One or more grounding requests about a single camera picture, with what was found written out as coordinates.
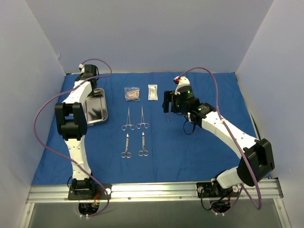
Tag white paper packet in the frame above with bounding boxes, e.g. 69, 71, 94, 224
148, 85, 158, 101

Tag purple printed packet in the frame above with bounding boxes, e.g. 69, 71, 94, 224
124, 87, 140, 101

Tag steel instrument tray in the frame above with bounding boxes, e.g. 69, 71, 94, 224
84, 88, 108, 126

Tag steel hemostat forceps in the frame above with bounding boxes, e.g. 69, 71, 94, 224
122, 108, 136, 131
136, 106, 150, 129

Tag steel surgical scissors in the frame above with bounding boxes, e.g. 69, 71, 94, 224
121, 134, 132, 158
138, 132, 149, 157

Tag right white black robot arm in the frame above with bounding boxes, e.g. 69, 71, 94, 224
162, 90, 275, 196

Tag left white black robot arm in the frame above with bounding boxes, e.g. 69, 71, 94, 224
55, 73, 96, 199

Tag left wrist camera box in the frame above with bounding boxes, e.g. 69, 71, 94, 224
84, 64, 97, 77

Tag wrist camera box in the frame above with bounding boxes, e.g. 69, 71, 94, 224
84, 64, 97, 77
177, 85, 195, 103

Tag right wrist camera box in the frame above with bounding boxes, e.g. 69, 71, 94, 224
177, 85, 195, 103

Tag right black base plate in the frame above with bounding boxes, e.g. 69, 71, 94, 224
196, 181, 239, 198

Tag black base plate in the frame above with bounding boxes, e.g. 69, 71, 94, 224
67, 184, 112, 200
196, 181, 239, 198

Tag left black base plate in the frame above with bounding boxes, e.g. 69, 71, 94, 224
67, 184, 112, 200

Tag front aluminium rail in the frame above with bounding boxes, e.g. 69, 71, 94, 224
26, 179, 283, 203

